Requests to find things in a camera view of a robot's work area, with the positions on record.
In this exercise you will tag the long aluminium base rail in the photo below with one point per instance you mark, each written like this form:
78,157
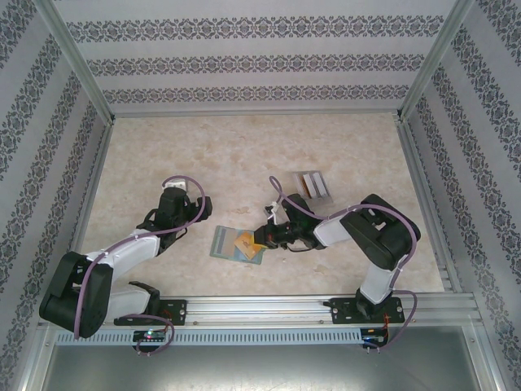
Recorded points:
256,309

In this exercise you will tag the tan gold credit card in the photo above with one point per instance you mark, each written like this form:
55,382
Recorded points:
303,185

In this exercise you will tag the green leather card holder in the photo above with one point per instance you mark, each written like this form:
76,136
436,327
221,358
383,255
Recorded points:
256,262

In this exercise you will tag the aluminium frame post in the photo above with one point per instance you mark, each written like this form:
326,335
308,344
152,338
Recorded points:
77,61
433,61

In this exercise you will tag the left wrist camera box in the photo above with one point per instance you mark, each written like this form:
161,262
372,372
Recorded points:
176,188

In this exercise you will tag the aluminium side rail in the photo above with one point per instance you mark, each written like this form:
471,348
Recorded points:
416,163
97,163

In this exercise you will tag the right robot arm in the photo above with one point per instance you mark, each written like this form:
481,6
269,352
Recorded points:
382,281

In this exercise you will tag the black mounting plate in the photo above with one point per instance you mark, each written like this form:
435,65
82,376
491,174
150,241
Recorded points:
340,311
179,311

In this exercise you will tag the small circuit board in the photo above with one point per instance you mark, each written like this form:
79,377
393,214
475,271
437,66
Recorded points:
150,335
372,337

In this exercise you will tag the orange credit card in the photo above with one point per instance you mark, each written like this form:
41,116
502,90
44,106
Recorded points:
244,244

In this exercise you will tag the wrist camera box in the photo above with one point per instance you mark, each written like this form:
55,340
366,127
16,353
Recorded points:
272,212
176,188

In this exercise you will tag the grey metal sheet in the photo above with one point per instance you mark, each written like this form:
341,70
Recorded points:
260,370

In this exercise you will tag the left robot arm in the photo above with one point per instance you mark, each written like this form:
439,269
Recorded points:
126,248

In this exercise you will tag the white credit card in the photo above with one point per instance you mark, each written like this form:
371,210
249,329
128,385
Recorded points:
321,185
311,185

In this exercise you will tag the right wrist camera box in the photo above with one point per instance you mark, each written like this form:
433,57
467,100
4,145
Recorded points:
272,212

